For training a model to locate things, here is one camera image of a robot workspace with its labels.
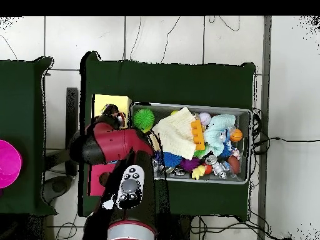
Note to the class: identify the cream waffle cloth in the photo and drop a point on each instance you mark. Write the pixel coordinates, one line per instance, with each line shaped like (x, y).
(175, 135)

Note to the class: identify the blue spiky ball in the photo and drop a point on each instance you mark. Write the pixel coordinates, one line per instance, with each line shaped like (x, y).
(172, 159)

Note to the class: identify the orange plastic compartment tray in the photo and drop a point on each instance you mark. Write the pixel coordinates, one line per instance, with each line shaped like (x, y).
(198, 136)

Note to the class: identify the mint green knitted cloth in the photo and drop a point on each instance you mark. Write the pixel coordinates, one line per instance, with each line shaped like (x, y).
(215, 135)

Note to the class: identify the silver toy robot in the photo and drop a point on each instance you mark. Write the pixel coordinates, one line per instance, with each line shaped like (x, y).
(217, 167)

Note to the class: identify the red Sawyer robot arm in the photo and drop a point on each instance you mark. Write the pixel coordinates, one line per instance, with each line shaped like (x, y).
(115, 142)

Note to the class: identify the wooden box with three holes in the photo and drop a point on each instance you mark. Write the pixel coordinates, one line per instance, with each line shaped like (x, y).
(122, 102)

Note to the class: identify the large green spiky ball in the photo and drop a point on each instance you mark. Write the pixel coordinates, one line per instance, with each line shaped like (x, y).
(143, 118)

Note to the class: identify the purple spiky ball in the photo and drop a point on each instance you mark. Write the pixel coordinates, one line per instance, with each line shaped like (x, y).
(190, 164)

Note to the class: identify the white baseball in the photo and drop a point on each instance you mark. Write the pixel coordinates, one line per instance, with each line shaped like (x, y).
(205, 118)

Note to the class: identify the dark green table cloth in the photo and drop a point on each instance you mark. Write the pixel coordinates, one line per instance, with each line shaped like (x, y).
(170, 82)

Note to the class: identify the small orange basketball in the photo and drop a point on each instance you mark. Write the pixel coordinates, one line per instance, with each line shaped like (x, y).
(236, 135)

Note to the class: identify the small brown football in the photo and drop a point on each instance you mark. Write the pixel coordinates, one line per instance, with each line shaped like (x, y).
(234, 165)

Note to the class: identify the grey stand base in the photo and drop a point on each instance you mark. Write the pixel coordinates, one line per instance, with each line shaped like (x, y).
(57, 186)

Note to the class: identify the dark green side table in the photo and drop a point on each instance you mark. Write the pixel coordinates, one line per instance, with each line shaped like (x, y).
(20, 112)

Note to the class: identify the magenta round disc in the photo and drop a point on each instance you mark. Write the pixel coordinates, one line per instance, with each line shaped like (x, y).
(8, 163)

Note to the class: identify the black upright post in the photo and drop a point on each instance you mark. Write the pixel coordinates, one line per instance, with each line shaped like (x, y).
(72, 105)

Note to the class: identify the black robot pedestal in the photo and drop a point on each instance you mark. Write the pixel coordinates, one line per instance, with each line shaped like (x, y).
(182, 228)

